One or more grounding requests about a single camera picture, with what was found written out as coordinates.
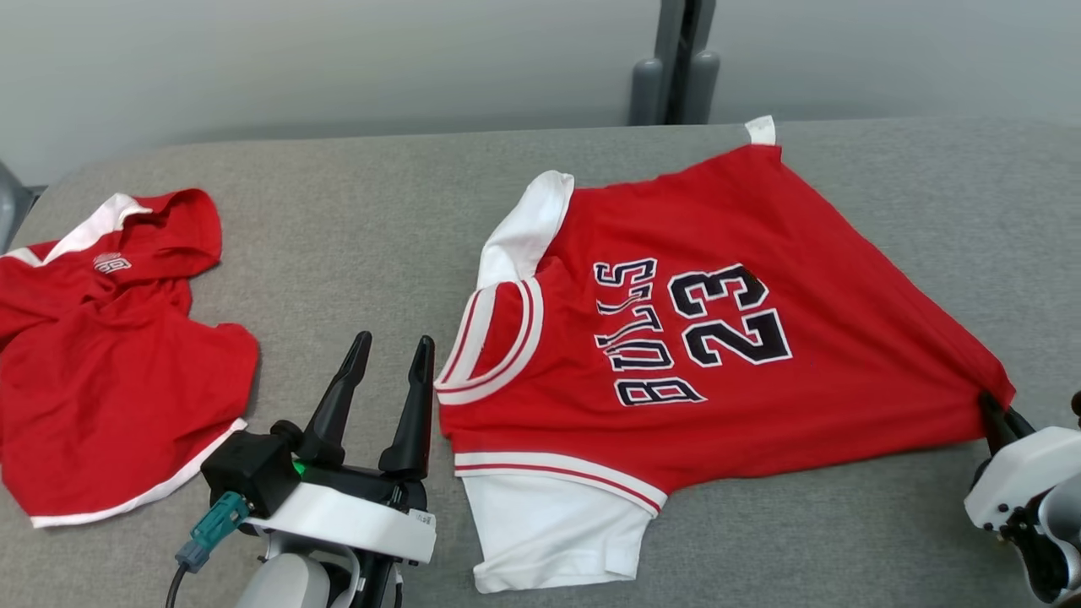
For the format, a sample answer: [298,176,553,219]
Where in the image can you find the grey metal frame leg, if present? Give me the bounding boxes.
[0,160,39,254]

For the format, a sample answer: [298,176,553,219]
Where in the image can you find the red shorts white trim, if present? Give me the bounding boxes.
[0,187,260,529]

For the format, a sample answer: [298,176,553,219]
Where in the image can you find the red Bulls jersey white sleeves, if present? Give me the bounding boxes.
[433,116,1017,594]

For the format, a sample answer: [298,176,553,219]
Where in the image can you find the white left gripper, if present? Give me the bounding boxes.
[245,331,437,565]

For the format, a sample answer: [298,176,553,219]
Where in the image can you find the teal plug left camera cable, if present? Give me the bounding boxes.
[165,492,250,608]

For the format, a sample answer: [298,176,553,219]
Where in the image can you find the grey partition post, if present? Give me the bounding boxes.
[655,0,719,126]

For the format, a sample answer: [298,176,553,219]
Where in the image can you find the grey cylinder post foot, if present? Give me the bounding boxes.
[629,57,665,126]
[686,49,721,125]

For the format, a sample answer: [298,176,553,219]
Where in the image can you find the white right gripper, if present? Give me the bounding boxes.
[964,390,1081,533]

